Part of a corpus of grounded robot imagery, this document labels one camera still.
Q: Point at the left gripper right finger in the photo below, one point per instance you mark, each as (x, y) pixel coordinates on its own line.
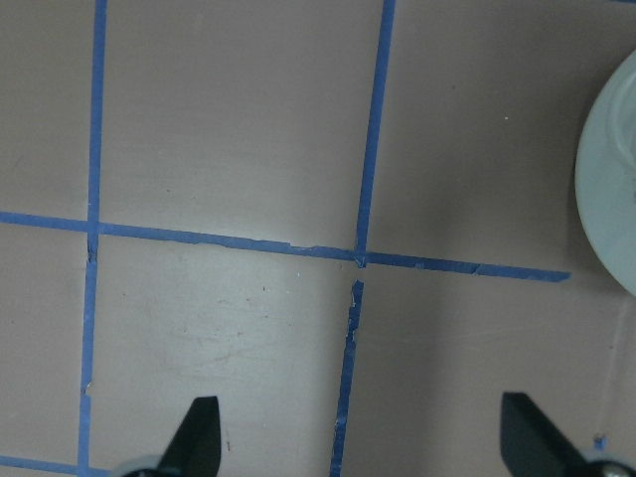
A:
(530, 444)

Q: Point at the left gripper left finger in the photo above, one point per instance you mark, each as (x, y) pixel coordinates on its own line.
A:
(195, 449)

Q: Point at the pale green cooking pot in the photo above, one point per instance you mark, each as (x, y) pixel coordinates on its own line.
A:
(604, 178)

